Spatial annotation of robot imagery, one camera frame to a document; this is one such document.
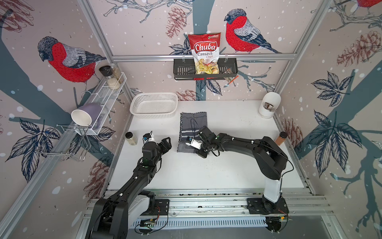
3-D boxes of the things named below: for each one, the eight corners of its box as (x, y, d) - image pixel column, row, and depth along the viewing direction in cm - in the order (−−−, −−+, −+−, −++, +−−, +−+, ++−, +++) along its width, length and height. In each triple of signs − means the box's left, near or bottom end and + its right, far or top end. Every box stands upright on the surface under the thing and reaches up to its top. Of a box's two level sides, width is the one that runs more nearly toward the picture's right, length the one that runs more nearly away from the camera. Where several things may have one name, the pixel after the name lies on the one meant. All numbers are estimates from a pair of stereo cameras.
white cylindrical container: (256, 117, 114) (264, 102, 102) (258, 105, 122) (265, 90, 110) (271, 121, 112) (280, 106, 99) (272, 108, 120) (280, 93, 108)
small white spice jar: (129, 146, 99) (123, 138, 91) (131, 139, 102) (126, 131, 94) (137, 146, 99) (131, 138, 91) (139, 139, 102) (134, 131, 94)
